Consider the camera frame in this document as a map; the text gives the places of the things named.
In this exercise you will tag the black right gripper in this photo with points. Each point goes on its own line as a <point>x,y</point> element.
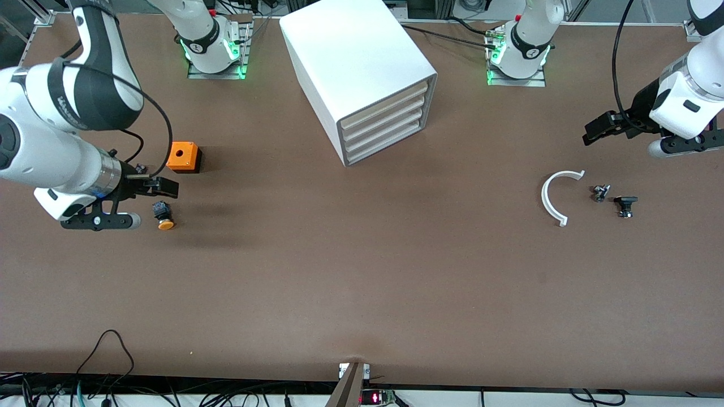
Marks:
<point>129,184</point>

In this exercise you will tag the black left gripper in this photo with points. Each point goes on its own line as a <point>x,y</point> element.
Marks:
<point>641,108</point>

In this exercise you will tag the orange push button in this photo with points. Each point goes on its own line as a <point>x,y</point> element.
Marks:
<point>164,217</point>

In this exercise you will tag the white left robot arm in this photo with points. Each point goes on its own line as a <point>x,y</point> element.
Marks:
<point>529,40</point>

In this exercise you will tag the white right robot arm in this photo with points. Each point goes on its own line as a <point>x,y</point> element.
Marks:
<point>51,164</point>

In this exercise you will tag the orange box with hole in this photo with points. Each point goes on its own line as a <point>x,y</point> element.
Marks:
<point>181,154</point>

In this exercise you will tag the small chrome metal fitting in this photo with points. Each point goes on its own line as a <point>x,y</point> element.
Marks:
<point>600,193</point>

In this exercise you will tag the aluminium corner profile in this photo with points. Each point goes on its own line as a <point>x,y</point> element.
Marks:
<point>688,29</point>
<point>44,18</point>

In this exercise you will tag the red lit circuit board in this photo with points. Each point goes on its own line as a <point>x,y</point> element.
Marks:
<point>376,397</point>

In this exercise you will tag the black switch component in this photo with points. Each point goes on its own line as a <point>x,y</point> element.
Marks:
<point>625,204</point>

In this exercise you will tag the white semicircular bracket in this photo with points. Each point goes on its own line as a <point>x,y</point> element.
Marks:
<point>546,198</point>

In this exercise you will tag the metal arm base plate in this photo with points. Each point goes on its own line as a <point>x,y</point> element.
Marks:
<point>244,53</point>
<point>517,82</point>

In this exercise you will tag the camera mount post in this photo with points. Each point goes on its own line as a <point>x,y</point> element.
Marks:
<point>348,387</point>

